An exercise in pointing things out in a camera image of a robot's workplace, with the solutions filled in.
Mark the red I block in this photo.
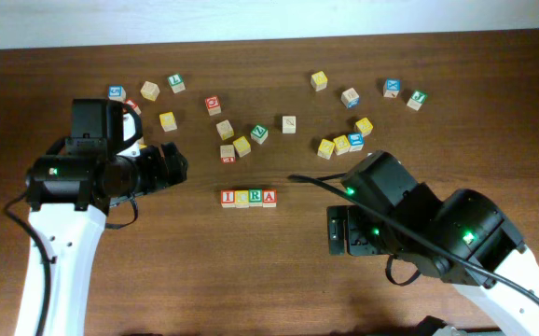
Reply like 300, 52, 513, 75
221, 189, 235, 208

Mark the yellow s block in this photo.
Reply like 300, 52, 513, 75
317, 139, 335, 160
232, 136, 251, 158

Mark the yellow C block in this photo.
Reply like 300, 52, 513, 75
234, 190, 249, 208

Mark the red a block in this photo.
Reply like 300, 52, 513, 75
125, 99, 142, 115
262, 189, 277, 207

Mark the green R block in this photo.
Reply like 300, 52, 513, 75
248, 189, 263, 207

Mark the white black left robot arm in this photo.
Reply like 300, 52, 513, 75
15, 99, 188, 335

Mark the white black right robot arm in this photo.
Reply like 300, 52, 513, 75
327, 151, 539, 335

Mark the yellow block centre left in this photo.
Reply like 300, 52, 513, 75
159, 112, 177, 132

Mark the wood block red side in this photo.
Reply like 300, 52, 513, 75
220, 145, 236, 163

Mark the plain wood yellow-side block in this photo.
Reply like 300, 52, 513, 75
216, 119, 234, 141

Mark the plain wood block far-left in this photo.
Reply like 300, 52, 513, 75
140, 81, 160, 102

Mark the red O block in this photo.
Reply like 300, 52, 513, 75
205, 96, 222, 116

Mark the yellow G block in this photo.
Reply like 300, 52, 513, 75
333, 135, 351, 155

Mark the blue S block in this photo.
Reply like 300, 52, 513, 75
107, 85, 127, 103

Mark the green L block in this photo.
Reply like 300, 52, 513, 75
168, 74, 186, 93

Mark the blue L block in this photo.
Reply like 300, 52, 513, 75
348, 133, 365, 152

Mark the yellow K block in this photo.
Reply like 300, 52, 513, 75
354, 118, 374, 137

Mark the green Z block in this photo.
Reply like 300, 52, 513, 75
250, 124, 269, 145

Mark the blue D block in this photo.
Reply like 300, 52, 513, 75
340, 88, 360, 108

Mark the green J block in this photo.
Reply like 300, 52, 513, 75
407, 91, 428, 111

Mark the blue X block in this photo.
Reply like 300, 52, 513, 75
383, 78, 401, 98

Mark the yellow top block far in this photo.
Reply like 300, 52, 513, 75
311, 71, 328, 91

